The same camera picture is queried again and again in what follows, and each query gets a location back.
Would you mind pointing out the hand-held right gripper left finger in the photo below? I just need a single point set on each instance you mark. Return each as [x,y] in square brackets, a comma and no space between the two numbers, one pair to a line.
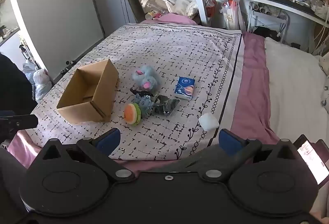
[109,141]

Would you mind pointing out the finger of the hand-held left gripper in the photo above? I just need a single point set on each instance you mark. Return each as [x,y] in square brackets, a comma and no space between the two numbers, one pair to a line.
[21,121]

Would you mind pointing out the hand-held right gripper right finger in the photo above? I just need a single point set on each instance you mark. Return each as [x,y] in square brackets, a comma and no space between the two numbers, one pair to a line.
[229,143]

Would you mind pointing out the burger plush toy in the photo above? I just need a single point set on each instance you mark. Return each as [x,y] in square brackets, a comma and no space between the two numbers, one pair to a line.
[131,114]

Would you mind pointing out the brown cardboard box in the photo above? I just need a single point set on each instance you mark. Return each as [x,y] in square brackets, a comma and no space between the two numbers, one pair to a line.
[101,95]

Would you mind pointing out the grey-blue spiky plush toy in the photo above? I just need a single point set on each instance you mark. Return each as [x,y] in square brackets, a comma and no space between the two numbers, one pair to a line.
[145,104]

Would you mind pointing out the black fabric scrunchie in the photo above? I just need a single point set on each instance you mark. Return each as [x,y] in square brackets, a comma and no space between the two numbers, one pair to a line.
[136,91]

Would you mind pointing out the dark clear plastic packet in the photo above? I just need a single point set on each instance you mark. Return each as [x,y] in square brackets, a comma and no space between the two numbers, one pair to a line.
[165,105]

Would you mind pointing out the fluffy blue pink plush toy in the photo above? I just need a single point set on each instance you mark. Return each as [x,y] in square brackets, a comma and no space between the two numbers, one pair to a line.
[145,77]

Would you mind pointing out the person's left forearm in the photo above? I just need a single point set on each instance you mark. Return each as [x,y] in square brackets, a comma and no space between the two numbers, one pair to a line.
[14,85]

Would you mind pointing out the white foam piece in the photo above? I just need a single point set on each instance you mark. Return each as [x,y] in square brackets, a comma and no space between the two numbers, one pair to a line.
[208,122]

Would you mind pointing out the white knotted plastic bag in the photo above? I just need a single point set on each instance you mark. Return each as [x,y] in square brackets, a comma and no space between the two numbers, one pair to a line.
[41,82]

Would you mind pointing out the blue tissue pack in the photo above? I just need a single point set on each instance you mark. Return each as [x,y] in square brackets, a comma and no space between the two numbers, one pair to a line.
[184,87]

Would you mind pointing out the smartphone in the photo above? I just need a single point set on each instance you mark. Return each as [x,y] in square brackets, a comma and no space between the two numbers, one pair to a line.
[309,159]

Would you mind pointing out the white duvet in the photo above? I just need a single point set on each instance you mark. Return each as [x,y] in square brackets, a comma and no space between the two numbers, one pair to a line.
[295,85]

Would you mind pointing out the white black printed blanket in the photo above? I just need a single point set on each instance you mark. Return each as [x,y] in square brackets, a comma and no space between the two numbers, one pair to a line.
[167,49]

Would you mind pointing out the red white shopping bag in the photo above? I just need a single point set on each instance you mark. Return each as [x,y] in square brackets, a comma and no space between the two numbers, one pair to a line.
[231,14]

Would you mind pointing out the white folding rack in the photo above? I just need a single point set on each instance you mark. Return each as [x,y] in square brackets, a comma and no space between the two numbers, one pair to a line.
[270,21]

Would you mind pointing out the paper cup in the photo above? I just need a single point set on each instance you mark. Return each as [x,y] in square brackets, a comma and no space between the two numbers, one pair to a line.
[149,15]

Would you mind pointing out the crumpled clear plastic bags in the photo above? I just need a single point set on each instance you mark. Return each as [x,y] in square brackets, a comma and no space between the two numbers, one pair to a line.
[185,6]

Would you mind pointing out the clear plastic bag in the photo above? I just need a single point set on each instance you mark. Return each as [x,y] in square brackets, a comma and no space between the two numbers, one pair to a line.
[154,4]

